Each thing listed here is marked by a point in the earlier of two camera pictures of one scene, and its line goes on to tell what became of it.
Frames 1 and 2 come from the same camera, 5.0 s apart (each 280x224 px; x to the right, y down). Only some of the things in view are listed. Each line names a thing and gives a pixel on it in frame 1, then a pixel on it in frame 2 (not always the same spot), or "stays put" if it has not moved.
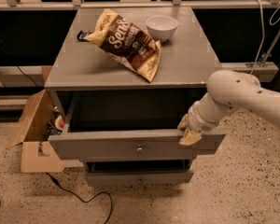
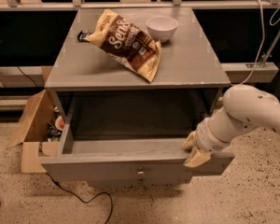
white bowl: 161,27 stays put
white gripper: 196,122 -> 203,136
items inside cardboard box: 56,123 stays put
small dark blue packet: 82,35 stays put
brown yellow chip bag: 127,42 stays put
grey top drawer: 127,125 -> 126,161
